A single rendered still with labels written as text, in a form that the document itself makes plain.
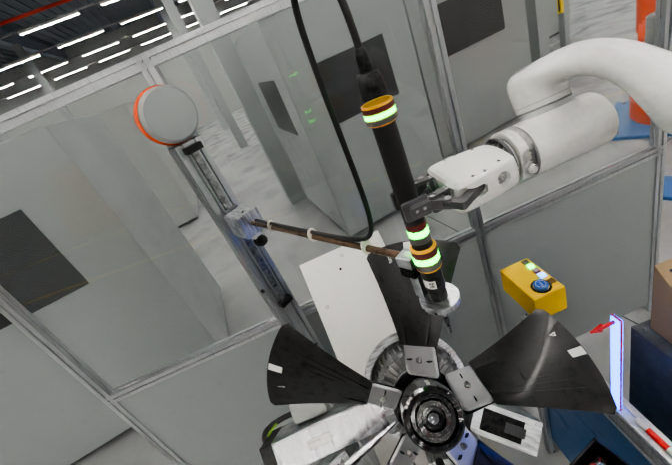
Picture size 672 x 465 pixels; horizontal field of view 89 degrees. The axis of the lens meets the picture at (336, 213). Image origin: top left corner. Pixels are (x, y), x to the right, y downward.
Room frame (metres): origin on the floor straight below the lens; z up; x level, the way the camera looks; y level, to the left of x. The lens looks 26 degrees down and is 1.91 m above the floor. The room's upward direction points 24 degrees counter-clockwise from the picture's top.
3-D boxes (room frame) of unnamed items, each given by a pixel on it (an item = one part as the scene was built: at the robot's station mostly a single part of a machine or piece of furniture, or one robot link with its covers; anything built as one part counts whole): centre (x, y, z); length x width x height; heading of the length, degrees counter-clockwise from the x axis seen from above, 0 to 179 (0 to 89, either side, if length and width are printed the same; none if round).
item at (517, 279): (0.75, -0.46, 1.02); 0.16 x 0.10 x 0.11; 1
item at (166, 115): (1.03, 0.32, 1.88); 0.17 x 0.15 x 0.16; 91
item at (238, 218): (0.96, 0.26, 1.54); 0.10 x 0.07 x 0.08; 36
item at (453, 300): (0.46, -0.10, 1.49); 0.09 x 0.07 x 0.10; 36
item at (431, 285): (0.45, -0.11, 1.65); 0.04 x 0.04 x 0.46
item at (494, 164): (0.45, -0.22, 1.65); 0.11 x 0.10 x 0.07; 91
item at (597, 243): (1.17, -0.10, 0.50); 2.59 x 0.03 x 0.91; 91
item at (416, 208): (0.42, -0.12, 1.65); 0.07 x 0.03 x 0.03; 91
